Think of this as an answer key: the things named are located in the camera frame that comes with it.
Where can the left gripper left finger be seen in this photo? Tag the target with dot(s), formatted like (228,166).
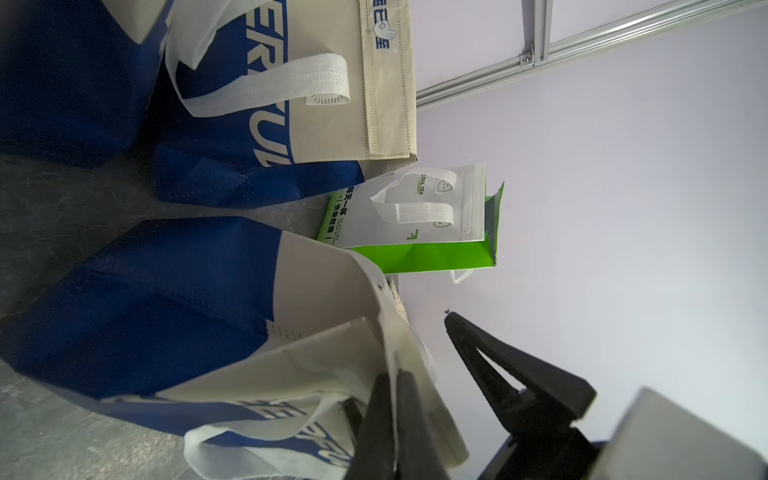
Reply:
(374,455)

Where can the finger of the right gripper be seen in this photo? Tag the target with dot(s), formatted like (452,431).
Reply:
(528,395)

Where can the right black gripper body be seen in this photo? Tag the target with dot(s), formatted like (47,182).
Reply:
(567,457)

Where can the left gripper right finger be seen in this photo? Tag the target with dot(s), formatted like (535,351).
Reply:
(417,457)

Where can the blue beige tote bag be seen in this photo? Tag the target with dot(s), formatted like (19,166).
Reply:
(243,339)

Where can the green white takeout bag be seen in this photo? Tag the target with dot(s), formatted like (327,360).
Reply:
(417,220)

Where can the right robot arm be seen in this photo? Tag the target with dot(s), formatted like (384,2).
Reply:
(658,439)

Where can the back right blue tote bag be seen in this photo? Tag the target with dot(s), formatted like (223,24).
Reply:
(267,102)

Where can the back left blue tote bag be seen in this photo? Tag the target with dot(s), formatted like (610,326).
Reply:
(77,76)

